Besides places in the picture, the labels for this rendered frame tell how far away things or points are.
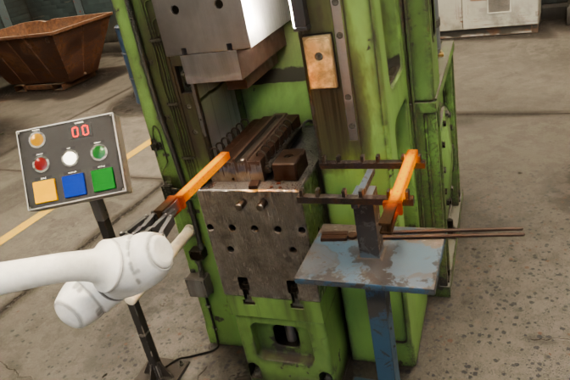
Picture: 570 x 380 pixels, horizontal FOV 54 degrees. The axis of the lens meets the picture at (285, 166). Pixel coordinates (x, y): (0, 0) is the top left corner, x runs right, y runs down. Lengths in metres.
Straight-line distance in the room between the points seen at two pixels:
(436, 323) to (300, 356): 0.65
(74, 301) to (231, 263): 0.92
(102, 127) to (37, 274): 1.01
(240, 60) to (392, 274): 0.78
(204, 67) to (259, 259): 0.69
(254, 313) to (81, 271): 1.16
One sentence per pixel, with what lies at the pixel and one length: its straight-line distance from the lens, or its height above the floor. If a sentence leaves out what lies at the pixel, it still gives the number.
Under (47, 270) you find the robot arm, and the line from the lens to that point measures 1.09.
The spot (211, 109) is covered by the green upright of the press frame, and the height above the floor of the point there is 1.10.
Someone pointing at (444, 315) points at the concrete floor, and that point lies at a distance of 2.64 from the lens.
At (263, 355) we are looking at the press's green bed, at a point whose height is 0.16.
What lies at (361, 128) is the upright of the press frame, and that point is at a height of 1.03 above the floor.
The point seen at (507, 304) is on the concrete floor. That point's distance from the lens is 2.71.
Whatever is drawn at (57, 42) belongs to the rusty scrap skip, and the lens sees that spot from 8.02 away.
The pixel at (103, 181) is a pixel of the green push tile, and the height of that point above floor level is 1.00.
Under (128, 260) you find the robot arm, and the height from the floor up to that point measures 1.18.
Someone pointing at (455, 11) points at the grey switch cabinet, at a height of 0.32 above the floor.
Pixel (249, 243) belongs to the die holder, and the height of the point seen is 0.70.
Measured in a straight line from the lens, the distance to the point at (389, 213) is 1.34.
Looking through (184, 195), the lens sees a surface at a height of 1.07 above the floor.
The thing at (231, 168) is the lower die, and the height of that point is 0.97.
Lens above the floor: 1.72
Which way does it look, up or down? 24 degrees down
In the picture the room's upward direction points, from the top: 11 degrees counter-clockwise
